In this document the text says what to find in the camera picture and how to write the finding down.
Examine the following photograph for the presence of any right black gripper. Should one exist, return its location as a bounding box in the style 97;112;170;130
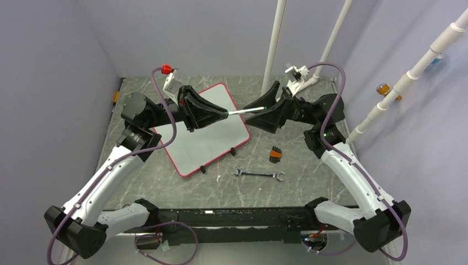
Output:
243;81;321;134

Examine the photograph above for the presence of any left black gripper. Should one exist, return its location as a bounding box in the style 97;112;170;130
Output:
145;85;227;132

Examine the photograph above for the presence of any green whiteboard marker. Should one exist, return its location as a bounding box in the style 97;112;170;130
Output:
232;107;266;115

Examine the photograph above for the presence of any pink framed whiteboard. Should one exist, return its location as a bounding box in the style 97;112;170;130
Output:
153;83;251;178

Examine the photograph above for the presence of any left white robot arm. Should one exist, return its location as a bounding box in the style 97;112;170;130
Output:
44;85;228;259

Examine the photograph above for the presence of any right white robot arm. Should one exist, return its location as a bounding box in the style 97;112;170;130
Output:
244;81;412;253

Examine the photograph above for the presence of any silver open end wrench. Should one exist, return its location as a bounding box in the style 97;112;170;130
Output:
231;167;286;182

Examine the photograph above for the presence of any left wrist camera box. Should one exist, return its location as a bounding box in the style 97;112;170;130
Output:
163;69;183;102

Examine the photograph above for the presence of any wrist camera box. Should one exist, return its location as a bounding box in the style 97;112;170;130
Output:
284;63;309;97
163;69;183;102

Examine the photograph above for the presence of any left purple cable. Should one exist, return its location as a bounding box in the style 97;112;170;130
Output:
45;65;200;265

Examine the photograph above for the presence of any purple cable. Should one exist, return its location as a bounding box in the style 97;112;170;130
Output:
305;62;408;262
45;65;200;265

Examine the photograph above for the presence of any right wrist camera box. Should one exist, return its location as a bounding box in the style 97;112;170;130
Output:
284;63;309;97

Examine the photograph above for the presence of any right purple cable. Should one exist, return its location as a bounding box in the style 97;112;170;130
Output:
305;62;408;262

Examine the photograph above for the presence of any orange wall knob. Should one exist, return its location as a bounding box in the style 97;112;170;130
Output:
376;83;392;97

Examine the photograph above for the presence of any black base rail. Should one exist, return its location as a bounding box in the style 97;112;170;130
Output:
129;206;336;246

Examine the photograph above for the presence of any blue wall knob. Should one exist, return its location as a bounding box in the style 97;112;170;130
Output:
430;54;444;65

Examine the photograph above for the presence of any white pvc pipe frame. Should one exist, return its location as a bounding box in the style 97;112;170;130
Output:
279;1;467;154

